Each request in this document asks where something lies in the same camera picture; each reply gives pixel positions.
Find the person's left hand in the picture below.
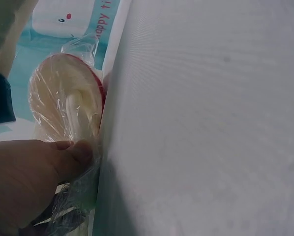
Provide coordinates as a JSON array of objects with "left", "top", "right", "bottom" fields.
[{"left": 0, "top": 139, "right": 94, "bottom": 236}]

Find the cream round disc red rim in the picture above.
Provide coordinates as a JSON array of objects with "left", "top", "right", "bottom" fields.
[{"left": 28, "top": 54, "right": 106, "bottom": 148}]

